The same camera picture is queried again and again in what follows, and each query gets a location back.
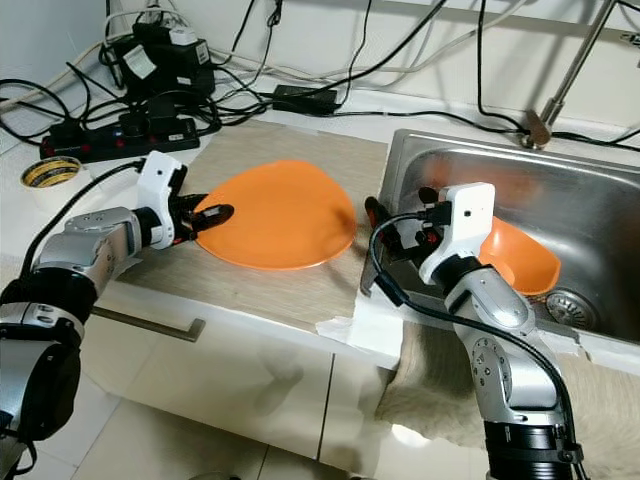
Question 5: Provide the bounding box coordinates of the metal cabinet handle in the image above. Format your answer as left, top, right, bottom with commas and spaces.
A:
95, 305, 203, 343

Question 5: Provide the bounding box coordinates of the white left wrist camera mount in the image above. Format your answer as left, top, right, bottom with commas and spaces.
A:
135, 150, 186, 246

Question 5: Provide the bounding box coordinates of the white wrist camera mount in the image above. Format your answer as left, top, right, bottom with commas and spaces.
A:
418, 182, 496, 286
135, 150, 186, 246

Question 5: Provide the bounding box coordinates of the round sink drain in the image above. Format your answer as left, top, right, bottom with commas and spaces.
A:
545, 288, 596, 331

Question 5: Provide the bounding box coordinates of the white paper towel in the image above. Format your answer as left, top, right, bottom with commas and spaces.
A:
315, 285, 411, 371

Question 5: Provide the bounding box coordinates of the black hanging wall cable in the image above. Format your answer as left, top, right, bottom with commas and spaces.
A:
474, 0, 526, 129

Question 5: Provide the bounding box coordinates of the beige counter mat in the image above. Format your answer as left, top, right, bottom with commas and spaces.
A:
125, 118, 391, 336

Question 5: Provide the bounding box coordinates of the black charger with white label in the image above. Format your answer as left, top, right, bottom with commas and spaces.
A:
110, 22, 206, 99

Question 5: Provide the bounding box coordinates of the stainless steel sink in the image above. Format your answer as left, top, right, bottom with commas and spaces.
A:
360, 128, 640, 346

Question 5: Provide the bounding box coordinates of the orange plastic bowl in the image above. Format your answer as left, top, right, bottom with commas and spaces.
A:
480, 215, 563, 296

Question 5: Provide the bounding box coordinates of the white tape roll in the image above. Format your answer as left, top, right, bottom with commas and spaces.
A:
20, 155, 81, 206

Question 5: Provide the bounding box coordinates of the black power strip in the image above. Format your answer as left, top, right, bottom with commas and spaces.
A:
40, 112, 201, 161

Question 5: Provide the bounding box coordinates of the metal faucet pipe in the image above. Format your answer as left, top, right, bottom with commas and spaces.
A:
520, 0, 623, 149

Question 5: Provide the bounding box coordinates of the wide white cabinet door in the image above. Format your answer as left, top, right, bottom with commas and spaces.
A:
75, 310, 339, 476

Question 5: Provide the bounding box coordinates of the beige hanging towel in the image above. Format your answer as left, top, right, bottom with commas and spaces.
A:
375, 325, 640, 479

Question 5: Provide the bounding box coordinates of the orange plastic plate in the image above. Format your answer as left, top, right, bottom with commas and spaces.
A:
198, 158, 359, 271

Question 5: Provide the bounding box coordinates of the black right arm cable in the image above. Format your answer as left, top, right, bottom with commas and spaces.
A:
368, 210, 586, 471

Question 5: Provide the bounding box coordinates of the small black power adapter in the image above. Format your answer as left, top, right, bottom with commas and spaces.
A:
270, 85, 339, 116

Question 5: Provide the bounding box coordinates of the narrow white cabinet door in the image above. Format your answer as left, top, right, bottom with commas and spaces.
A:
310, 352, 406, 471

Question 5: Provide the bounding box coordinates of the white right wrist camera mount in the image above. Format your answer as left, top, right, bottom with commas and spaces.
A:
418, 182, 496, 286

